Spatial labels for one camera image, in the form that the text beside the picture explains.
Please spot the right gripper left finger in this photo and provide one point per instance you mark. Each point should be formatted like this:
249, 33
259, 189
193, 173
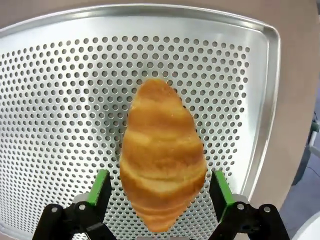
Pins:
100, 190

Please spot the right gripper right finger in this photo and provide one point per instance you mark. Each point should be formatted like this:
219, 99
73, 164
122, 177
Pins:
220, 195

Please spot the golden croissant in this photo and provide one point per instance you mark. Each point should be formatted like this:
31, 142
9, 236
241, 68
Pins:
162, 155

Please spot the perforated aluminium baking tray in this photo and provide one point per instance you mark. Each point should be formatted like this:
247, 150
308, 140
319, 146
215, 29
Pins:
62, 100

